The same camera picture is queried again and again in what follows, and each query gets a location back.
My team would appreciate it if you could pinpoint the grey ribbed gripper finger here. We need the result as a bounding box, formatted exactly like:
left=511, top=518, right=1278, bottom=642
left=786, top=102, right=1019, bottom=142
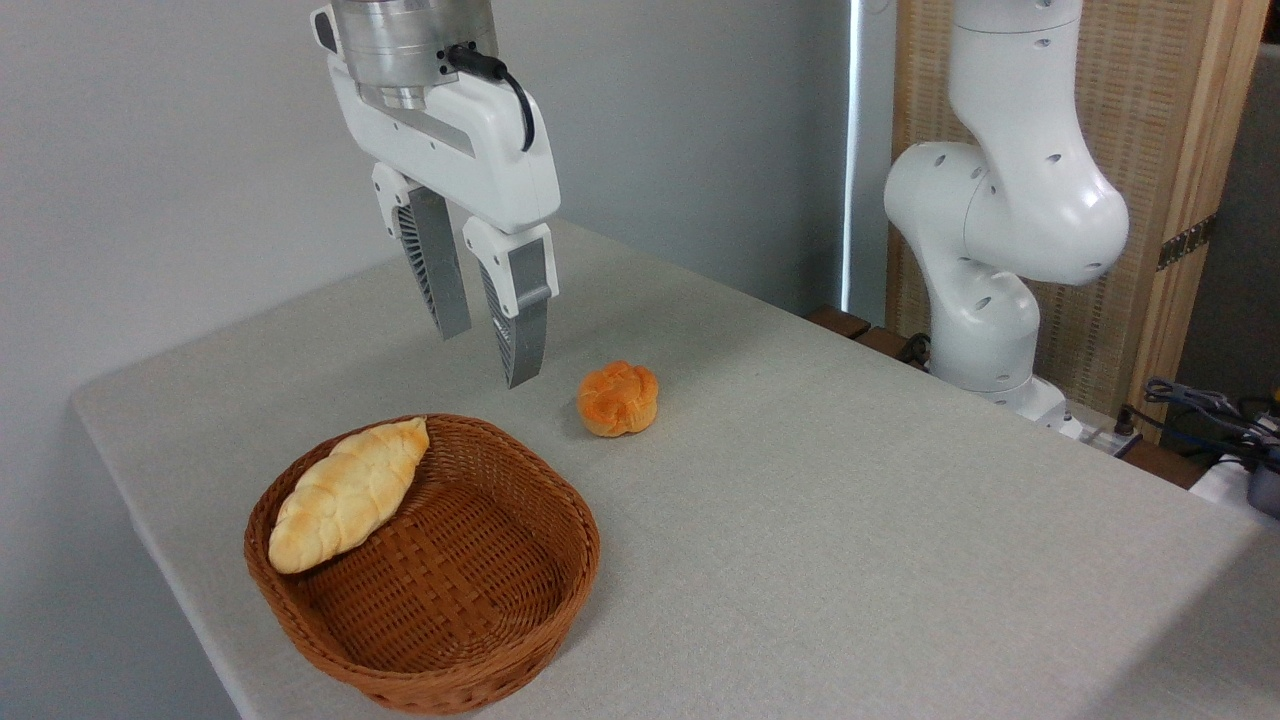
left=370, top=162, right=473, bottom=341
left=462, top=215, right=561, bottom=389

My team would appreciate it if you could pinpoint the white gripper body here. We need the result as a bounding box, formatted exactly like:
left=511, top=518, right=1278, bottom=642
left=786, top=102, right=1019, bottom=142
left=310, top=5, right=563, bottom=237

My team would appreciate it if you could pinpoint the round orange bread roll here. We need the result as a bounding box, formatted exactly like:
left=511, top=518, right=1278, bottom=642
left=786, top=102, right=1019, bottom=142
left=577, top=361, right=660, bottom=438

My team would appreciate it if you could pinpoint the long braided pale bread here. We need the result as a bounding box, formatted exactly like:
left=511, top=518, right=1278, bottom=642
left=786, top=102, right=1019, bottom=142
left=268, top=417, right=431, bottom=576

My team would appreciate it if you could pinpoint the brown wicker basket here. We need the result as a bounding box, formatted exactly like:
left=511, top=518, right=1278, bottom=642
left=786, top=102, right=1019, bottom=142
left=244, top=413, right=602, bottom=716

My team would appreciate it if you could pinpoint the grey tablecloth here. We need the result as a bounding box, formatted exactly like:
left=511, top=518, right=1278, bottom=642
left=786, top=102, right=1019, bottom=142
left=70, top=210, right=1280, bottom=720

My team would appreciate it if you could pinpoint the white power strip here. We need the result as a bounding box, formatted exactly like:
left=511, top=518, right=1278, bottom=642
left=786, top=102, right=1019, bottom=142
left=1072, top=405, right=1143, bottom=458

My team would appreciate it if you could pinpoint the woven wooden folding screen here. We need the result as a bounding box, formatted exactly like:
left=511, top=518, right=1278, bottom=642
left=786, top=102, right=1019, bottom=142
left=885, top=0, right=1271, bottom=446

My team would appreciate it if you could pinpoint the metal screen hinge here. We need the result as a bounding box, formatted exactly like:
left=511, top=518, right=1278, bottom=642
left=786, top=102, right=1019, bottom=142
left=1157, top=213, right=1218, bottom=272

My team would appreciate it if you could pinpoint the dark grey partition panel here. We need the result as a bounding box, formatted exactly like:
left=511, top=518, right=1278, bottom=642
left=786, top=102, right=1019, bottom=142
left=1165, top=45, right=1280, bottom=421

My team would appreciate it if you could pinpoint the dark grey box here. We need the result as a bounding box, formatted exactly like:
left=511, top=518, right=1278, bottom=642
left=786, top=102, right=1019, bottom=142
left=1246, top=455, right=1280, bottom=519

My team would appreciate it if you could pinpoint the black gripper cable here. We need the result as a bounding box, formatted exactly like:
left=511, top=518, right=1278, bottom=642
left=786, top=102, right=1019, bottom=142
left=445, top=43, right=537, bottom=153

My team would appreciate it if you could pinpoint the tangle of dark cables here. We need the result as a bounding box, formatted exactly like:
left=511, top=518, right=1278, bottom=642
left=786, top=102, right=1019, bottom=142
left=1115, top=378, right=1280, bottom=471

